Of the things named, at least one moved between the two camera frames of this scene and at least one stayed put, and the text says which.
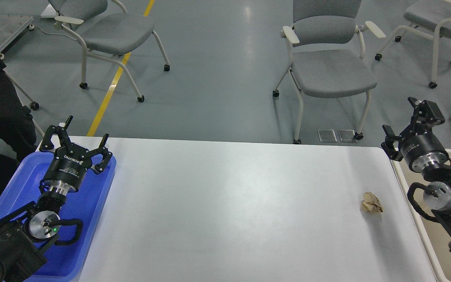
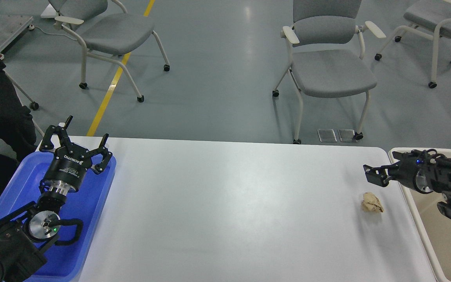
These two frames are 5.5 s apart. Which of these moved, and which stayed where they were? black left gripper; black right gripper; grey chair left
Moved: black right gripper
Stayed: black left gripper; grey chair left
